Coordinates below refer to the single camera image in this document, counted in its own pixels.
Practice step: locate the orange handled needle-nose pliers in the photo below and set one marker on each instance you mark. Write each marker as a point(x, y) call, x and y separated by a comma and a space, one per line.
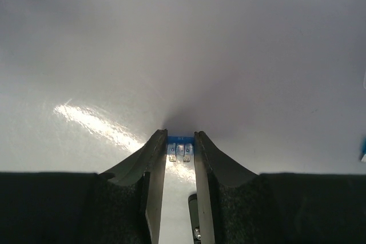
point(194, 218)

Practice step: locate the dark blue blade fuse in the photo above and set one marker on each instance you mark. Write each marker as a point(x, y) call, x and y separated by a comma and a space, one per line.
point(180, 147)

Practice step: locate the light blue blade fuse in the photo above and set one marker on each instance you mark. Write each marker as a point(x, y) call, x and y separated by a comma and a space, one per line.
point(363, 151)

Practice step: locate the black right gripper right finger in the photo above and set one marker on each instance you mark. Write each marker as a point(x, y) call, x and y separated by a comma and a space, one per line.
point(236, 205)

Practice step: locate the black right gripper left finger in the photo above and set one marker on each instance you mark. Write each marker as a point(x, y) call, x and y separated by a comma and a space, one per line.
point(121, 205)

